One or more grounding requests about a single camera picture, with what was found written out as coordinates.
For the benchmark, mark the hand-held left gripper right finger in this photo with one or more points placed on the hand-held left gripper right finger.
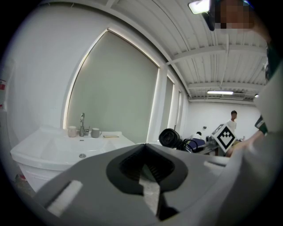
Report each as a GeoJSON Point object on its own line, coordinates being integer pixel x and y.
{"type": "Point", "coordinates": [194, 176]}

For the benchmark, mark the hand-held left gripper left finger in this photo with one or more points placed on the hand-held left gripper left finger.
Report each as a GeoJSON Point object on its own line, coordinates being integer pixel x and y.
{"type": "Point", "coordinates": [99, 198]}

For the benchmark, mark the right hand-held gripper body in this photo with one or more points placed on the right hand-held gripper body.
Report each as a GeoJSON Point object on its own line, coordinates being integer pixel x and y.
{"type": "Point", "coordinates": [225, 138]}

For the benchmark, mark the black hair dryer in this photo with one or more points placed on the black hair dryer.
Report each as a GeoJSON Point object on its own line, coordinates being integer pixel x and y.
{"type": "Point", "coordinates": [169, 137]}

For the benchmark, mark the person's right forearm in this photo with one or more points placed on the person's right forearm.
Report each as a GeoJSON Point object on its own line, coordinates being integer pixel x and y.
{"type": "Point", "coordinates": [245, 142]}

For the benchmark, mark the white sink counter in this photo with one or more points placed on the white sink counter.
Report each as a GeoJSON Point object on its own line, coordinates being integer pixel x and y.
{"type": "Point", "coordinates": [55, 150]}

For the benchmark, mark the dark blue chair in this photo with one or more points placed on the dark blue chair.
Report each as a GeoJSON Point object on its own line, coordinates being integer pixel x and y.
{"type": "Point", "coordinates": [197, 144]}

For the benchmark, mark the long ceiling tube light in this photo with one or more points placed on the long ceiling tube light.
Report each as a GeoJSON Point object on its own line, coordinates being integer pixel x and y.
{"type": "Point", "coordinates": [220, 92]}

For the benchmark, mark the flat yellow soap bar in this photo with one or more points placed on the flat yellow soap bar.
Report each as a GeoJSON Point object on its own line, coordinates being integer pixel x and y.
{"type": "Point", "coordinates": [111, 136]}

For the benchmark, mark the narrow grey window blind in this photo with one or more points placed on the narrow grey window blind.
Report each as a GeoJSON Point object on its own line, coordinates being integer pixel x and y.
{"type": "Point", "coordinates": [168, 106]}

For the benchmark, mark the grey mug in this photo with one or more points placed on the grey mug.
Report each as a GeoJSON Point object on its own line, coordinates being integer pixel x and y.
{"type": "Point", "coordinates": [95, 132]}

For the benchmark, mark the pink cup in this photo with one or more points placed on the pink cup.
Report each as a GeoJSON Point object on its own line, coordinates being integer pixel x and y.
{"type": "Point", "coordinates": [72, 131]}

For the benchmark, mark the chrome faucet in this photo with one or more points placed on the chrome faucet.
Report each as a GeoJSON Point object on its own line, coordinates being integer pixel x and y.
{"type": "Point", "coordinates": [82, 124]}

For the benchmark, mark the square ceiling light panel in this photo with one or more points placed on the square ceiling light panel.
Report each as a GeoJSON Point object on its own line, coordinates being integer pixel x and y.
{"type": "Point", "coordinates": [198, 6]}

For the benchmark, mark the black head-worn camera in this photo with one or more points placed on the black head-worn camera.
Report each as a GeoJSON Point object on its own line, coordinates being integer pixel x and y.
{"type": "Point", "coordinates": [209, 18]}

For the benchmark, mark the red and white wall sign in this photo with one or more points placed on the red and white wall sign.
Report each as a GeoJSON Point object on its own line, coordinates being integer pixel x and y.
{"type": "Point", "coordinates": [2, 86]}

